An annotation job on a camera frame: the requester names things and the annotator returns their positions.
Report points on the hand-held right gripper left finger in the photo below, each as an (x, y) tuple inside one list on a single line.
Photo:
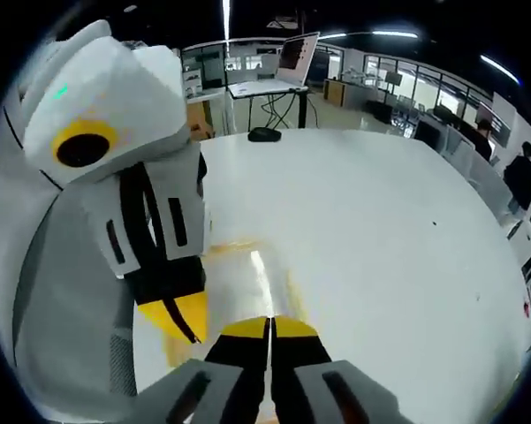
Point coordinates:
[(229, 375)]

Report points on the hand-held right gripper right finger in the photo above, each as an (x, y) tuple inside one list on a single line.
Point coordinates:
[(336, 388)]

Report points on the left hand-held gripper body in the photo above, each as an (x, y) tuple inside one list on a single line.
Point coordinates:
[(115, 93)]

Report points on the clear plastic box yellow rim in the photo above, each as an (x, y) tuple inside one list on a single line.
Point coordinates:
[(243, 287)]

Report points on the black oval device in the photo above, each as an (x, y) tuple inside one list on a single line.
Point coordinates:
[(265, 134)]

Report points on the ceiling light strip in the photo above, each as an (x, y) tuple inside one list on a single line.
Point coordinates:
[(393, 33), (226, 20), (499, 67)]

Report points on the white standing desk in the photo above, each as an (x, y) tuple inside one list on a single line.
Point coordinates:
[(269, 95)]

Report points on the open silver laptop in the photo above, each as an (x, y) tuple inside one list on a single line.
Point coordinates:
[(291, 66)]

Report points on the wooden cabinet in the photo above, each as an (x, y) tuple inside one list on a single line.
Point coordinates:
[(334, 93)]

